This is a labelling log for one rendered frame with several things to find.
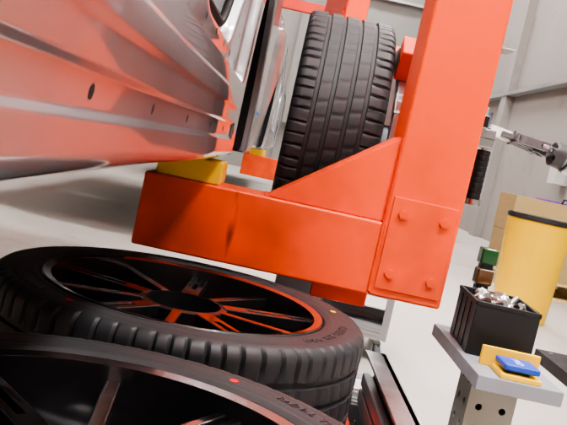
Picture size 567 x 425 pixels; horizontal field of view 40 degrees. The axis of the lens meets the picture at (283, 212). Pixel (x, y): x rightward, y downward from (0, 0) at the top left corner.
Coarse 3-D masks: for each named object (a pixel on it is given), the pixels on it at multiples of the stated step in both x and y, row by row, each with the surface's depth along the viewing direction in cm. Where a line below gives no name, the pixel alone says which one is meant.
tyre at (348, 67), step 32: (320, 32) 194; (352, 32) 197; (384, 32) 200; (320, 64) 189; (352, 64) 190; (384, 64) 191; (320, 96) 186; (352, 96) 187; (384, 96) 187; (288, 128) 186; (320, 128) 186; (352, 128) 186; (288, 160) 188; (320, 160) 188
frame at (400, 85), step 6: (396, 54) 215; (396, 84) 200; (402, 84) 196; (396, 90) 198; (402, 90) 194; (396, 96) 193; (402, 96) 193; (396, 102) 192; (396, 108) 191; (396, 114) 192; (396, 120) 192; (390, 126) 194; (390, 132) 192; (390, 138) 192
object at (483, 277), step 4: (476, 268) 187; (480, 268) 185; (476, 272) 186; (480, 272) 185; (484, 272) 185; (488, 272) 185; (492, 272) 185; (472, 276) 188; (476, 276) 185; (480, 276) 185; (484, 276) 185; (488, 276) 185; (492, 276) 185; (472, 280) 188; (476, 280) 185; (480, 280) 185; (484, 280) 185; (488, 280) 185; (492, 280) 185; (480, 284) 185; (484, 284) 185; (488, 284) 185
